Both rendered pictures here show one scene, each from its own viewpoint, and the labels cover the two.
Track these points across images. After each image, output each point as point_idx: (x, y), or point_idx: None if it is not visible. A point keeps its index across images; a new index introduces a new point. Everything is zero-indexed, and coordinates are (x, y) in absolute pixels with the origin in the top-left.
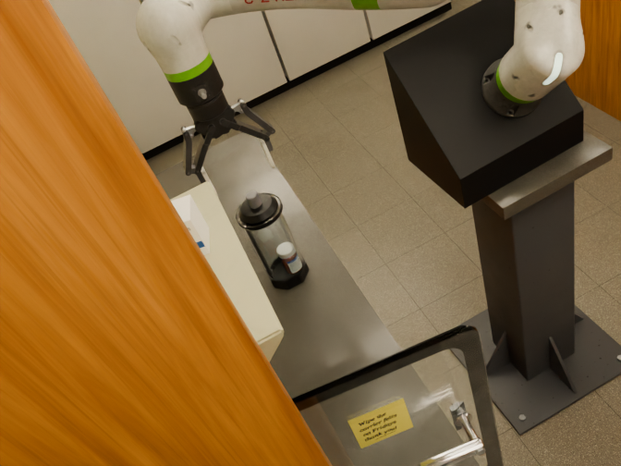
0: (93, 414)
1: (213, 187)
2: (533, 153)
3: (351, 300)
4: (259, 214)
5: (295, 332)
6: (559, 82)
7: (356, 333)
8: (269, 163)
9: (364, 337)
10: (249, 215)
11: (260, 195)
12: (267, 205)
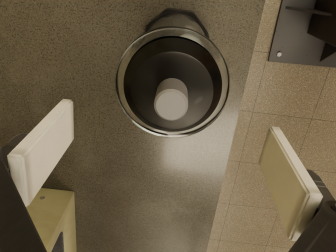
0: None
1: (69, 114)
2: None
3: (215, 139)
4: (162, 128)
5: (136, 132)
6: None
7: (192, 176)
8: (266, 140)
9: (195, 185)
10: (143, 116)
11: (195, 71)
12: (191, 119)
